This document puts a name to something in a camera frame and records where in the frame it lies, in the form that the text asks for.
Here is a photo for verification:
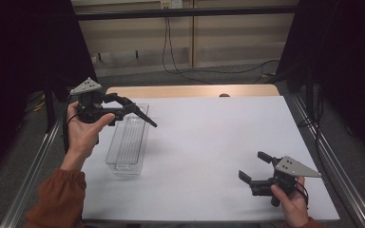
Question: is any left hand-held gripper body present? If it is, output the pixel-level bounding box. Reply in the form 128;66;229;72
69;76;125;127

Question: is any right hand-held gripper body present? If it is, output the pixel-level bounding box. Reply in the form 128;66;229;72
249;155;323;208

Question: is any clear plastic container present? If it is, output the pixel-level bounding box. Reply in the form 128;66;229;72
105;103;152;177

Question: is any person's left hand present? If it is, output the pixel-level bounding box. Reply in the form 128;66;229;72
60;101;116;174

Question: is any person's right hand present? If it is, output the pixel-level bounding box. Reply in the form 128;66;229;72
270;176;310;228

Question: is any white table sheet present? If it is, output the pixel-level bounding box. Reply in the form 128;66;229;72
55;95;340;222

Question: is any black metal stand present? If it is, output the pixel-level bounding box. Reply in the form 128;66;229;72
303;69;318;122

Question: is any black curtain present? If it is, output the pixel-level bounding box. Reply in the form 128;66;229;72
0;0;100;183
277;0;365;169

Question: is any black horizontal bar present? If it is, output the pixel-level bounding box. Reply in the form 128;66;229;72
74;5;298;22

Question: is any right hand-held gripper cable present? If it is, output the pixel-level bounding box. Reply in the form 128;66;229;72
295;180;310;207

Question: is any hand-held gripper cable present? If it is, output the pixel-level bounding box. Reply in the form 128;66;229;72
295;180;310;207
62;94;78;155

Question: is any left hand-held gripper cable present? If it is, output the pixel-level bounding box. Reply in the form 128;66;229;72
62;94;78;155

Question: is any yellow cable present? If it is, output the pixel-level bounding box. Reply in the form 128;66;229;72
30;98;48;114

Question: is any aluminium rail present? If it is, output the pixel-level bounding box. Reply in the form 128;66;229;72
0;117;63;228
291;94;365;228

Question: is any black floor cable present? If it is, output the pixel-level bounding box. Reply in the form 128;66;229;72
165;16;280;75
162;16;215;86

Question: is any wall power socket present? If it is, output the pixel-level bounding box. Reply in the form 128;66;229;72
160;0;183;10

